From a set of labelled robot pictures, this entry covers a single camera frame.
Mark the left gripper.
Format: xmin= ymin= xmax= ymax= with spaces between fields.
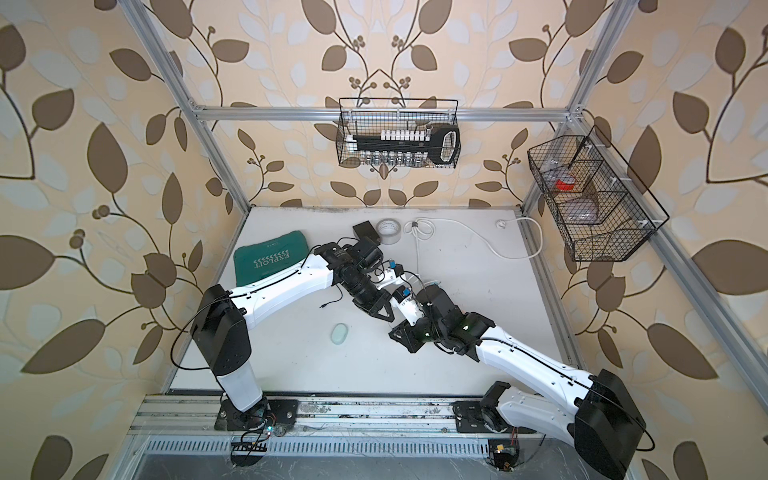
xmin=341 ymin=269 xmax=399 ymax=320

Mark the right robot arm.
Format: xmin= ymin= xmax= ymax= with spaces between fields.
xmin=382 ymin=286 xmax=648 ymax=479

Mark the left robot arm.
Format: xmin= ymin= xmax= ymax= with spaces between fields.
xmin=188 ymin=237 xmax=394 ymax=416

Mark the black box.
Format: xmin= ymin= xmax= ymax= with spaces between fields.
xmin=353 ymin=221 xmax=381 ymax=245

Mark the clear tape roll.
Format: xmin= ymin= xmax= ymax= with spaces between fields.
xmin=376 ymin=218 xmax=402 ymax=245

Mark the mint earbud case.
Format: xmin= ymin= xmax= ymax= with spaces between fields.
xmin=330 ymin=323 xmax=349 ymax=346

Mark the green tool case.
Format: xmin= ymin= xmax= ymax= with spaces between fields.
xmin=233 ymin=231 xmax=309 ymax=287

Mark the black white tool set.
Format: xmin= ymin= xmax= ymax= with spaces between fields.
xmin=337 ymin=124 xmax=461 ymax=166

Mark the red white item in basket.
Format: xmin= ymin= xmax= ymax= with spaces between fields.
xmin=552 ymin=167 xmax=577 ymax=192

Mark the black charging cable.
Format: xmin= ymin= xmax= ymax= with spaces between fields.
xmin=319 ymin=281 xmax=346 ymax=310

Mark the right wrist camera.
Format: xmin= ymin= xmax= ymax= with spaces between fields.
xmin=390 ymin=286 xmax=424 ymax=327

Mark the white power strip cable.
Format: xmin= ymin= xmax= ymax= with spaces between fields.
xmin=403 ymin=215 xmax=544 ymax=283

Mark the back wire basket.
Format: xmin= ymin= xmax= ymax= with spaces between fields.
xmin=335 ymin=96 xmax=462 ymax=168

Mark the wire basket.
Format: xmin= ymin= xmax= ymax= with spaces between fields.
xmin=527 ymin=126 xmax=670 ymax=262
xmin=335 ymin=96 xmax=462 ymax=168

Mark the right wire basket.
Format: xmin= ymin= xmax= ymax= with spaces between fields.
xmin=527 ymin=126 xmax=670 ymax=262

